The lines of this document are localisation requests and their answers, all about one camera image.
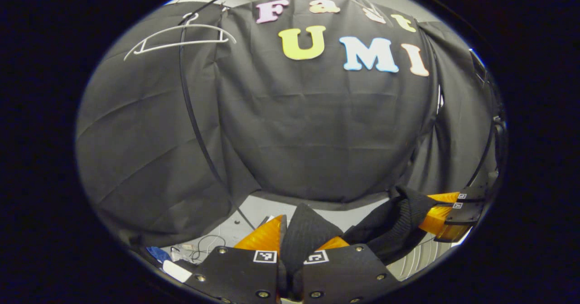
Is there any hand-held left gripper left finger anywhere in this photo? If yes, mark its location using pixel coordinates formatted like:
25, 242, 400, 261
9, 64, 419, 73
184, 214, 288, 304

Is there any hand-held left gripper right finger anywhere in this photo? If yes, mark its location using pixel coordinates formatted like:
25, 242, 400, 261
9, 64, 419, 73
292, 236, 402, 304

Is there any black knit garment with tag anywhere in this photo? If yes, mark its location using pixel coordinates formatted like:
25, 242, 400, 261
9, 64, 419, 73
277, 185, 439, 298

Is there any white slatted laundry hamper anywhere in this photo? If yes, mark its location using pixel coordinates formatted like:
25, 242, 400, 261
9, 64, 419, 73
387, 234, 463, 281

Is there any black metal clothes rack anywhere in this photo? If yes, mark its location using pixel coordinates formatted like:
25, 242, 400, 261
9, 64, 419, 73
178, 0, 272, 231

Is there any white cylindrical object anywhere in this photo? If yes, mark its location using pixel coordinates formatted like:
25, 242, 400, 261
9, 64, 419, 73
162, 260, 193, 283

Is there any blue object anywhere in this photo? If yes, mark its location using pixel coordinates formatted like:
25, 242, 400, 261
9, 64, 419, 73
146, 246, 173, 264

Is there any black backdrop cloth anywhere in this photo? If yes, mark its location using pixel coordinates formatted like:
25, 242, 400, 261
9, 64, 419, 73
75, 0, 503, 250

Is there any thin black cable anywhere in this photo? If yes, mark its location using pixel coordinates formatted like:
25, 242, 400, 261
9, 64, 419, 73
189, 234, 227, 263

